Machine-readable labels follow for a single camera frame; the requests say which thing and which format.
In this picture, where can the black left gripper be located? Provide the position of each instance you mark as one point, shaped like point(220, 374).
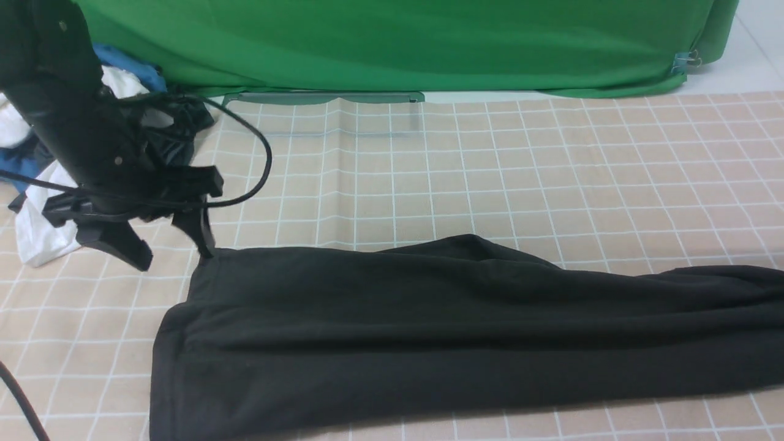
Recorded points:
point(107, 197)

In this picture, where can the dark gray long-sleeve top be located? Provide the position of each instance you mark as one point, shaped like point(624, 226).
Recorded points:
point(275, 340)

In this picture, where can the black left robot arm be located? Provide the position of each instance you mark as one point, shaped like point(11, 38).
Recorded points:
point(129, 157)

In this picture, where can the dark teal crumpled shirt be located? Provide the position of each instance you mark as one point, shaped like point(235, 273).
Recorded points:
point(171, 125)

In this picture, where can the white crumpled shirt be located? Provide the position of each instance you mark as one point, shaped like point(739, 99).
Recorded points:
point(37, 241)

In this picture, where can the green metal bar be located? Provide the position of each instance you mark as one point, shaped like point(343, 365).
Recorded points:
point(301, 97)

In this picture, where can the blue crumpled garment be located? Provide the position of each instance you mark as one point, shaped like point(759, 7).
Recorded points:
point(128, 64)

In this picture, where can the green backdrop cloth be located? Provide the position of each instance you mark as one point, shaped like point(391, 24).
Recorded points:
point(580, 49)

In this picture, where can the beige grid-pattern tablecloth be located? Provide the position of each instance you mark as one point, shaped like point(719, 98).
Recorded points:
point(630, 186)

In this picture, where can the blue binder clip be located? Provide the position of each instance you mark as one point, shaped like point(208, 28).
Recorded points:
point(685, 60)

